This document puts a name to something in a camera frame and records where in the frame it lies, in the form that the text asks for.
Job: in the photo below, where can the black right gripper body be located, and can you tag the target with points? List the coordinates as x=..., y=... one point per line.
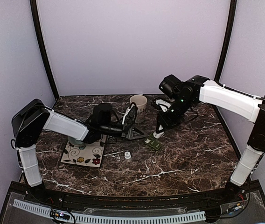
x=174, y=118

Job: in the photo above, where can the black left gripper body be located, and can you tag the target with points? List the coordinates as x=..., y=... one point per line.
x=127, y=126

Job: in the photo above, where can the white pill bottle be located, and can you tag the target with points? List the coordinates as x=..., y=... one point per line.
x=157, y=135
x=127, y=156

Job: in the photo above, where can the green weekly pill organizer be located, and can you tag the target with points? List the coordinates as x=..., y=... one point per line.
x=154, y=144

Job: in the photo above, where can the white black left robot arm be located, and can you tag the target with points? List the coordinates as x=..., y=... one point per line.
x=35, y=118

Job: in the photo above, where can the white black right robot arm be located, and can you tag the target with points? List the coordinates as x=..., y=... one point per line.
x=199, y=89

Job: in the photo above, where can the white mug with coral pattern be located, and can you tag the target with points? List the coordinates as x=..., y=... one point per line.
x=141, y=102

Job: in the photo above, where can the square floral plate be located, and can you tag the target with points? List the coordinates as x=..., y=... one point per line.
x=85, y=155

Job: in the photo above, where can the plain celadon green bowl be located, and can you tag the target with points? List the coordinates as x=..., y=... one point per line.
x=75, y=142

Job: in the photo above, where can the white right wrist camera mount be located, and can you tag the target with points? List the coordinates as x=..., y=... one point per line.
x=162, y=105

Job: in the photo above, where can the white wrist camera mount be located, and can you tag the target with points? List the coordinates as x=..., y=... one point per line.
x=125, y=115
x=162, y=105

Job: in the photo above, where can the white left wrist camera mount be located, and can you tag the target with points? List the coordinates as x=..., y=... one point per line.
x=125, y=115

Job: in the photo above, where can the white slotted cable duct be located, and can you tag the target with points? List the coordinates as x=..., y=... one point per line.
x=103, y=216

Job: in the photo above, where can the black front table rail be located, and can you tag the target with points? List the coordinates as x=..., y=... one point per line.
x=209, y=200

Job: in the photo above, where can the black frame post right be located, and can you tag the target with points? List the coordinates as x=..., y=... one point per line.
x=226, y=39

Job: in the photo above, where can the black frame post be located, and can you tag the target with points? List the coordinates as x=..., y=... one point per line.
x=42, y=48
x=226, y=39

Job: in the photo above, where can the black frame post left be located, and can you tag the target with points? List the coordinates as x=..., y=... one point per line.
x=42, y=48

